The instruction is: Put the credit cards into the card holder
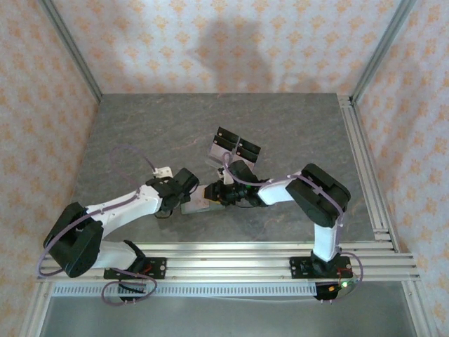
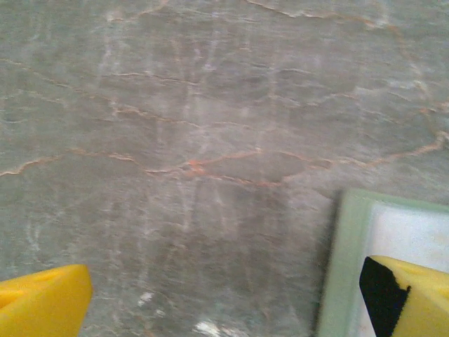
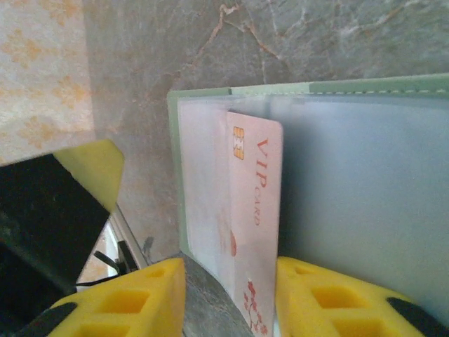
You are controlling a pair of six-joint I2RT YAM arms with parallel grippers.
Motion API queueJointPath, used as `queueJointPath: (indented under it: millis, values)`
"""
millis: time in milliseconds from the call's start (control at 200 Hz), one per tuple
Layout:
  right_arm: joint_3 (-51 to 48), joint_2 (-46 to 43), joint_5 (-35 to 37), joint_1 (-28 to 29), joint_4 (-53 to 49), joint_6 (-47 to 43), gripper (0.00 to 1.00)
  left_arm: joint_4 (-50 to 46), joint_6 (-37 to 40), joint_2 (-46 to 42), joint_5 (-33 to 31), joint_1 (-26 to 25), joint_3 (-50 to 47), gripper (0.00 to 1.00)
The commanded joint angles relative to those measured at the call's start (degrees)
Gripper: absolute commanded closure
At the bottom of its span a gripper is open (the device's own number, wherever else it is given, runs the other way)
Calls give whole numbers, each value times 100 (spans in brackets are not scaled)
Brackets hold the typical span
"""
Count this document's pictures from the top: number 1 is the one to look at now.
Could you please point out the aluminium frame post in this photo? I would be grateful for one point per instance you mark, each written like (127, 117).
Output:
(70, 49)
(382, 49)

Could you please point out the clear acrylic card stand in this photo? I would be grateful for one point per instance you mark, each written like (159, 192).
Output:
(212, 162)

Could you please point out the grey metal panel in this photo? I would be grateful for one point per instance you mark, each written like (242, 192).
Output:
(228, 319)

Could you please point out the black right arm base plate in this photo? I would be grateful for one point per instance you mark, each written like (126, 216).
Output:
(298, 267)

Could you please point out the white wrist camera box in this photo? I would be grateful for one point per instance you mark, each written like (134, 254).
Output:
(163, 171)
(226, 177)

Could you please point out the short aluminium frame leg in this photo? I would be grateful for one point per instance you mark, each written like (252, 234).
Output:
(35, 312)
(419, 312)

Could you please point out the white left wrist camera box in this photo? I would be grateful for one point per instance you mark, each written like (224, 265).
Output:
(163, 171)

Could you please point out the pale credit card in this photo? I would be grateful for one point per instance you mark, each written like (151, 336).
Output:
(199, 196)

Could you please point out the aluminium side rail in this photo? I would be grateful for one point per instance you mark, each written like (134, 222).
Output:
(361, 168)

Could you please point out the black card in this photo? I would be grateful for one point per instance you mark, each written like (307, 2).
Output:
(249, 144)
(228, 133)
(225, 142)
(248, 153)

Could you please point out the wide aluminium mounting rail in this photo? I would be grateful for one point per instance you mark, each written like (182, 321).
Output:
(228, 268)

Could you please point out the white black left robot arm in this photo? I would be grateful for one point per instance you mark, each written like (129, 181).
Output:
(122, 207)

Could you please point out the aluminium table edge rail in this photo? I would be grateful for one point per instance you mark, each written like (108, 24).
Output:
(228, 247)

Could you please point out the black electronics board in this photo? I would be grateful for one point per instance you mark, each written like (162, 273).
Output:
(326, 293)
(131, 289)

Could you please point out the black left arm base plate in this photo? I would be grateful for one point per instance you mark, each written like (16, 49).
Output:
(158, 268)

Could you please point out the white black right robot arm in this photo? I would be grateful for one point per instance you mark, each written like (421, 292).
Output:
(277, 193)

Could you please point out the pink printed credit card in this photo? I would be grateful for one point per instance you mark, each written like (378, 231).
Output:
(219, 154)

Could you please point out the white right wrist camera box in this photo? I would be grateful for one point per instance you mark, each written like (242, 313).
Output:
(226, 177)

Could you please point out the pale green card holder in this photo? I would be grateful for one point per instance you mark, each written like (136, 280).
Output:
(196, 210)

